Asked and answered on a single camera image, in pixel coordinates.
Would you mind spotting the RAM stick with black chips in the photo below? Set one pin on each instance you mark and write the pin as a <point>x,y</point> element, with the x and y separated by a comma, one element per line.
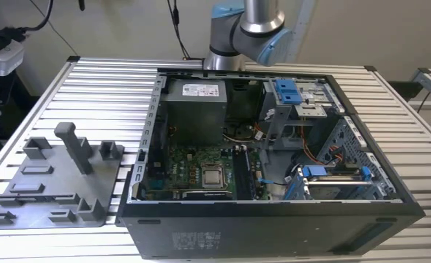
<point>36,197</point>

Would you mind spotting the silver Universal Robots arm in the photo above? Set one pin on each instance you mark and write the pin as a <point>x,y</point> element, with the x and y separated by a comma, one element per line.
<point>263,16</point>

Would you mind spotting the black RAM slot bank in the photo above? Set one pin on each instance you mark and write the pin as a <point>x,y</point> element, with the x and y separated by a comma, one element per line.
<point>241,175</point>

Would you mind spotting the dark background box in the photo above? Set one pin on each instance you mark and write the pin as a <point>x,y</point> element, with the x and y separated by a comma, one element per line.
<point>12,115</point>

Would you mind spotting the grey plastic parts rack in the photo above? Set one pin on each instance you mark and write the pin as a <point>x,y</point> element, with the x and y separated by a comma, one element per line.
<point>61,186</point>

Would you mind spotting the short black antenna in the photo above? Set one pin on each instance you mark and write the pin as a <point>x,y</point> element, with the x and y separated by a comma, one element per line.
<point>81,5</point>

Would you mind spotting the grey power supply unit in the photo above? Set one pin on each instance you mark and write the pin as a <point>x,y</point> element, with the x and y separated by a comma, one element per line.
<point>192,117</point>

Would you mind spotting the green motherboard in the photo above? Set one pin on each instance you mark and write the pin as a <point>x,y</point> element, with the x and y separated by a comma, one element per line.
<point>184,161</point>

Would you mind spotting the black CPU socket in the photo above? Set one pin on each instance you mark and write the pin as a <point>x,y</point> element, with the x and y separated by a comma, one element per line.
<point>212,166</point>

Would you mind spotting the silver CPU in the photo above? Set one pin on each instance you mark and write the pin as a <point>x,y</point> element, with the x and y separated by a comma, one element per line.
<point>212,176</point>

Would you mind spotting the grey metal drive cage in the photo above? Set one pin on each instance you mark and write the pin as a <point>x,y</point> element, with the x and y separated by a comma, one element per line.
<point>280,120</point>

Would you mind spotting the blue drive bay latch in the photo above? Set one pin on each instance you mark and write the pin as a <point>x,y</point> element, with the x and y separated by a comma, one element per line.
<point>285,86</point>
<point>291,99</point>

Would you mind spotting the black open PC case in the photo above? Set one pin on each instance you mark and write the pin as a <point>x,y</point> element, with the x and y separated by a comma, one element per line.
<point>236,233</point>

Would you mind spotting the blue disk carrier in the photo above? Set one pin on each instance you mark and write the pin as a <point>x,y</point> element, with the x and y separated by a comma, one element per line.
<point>315,171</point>

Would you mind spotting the grey hard disk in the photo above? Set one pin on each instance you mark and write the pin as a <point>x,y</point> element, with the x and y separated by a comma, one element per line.
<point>332,191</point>

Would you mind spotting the grey metal disk bay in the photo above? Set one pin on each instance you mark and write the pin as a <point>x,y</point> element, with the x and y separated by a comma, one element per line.
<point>383,189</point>

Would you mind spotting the black box behind table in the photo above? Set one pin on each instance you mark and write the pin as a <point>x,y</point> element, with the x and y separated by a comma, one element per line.
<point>404,90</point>

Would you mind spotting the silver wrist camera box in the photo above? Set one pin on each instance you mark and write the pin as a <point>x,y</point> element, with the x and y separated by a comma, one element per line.
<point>0,59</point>

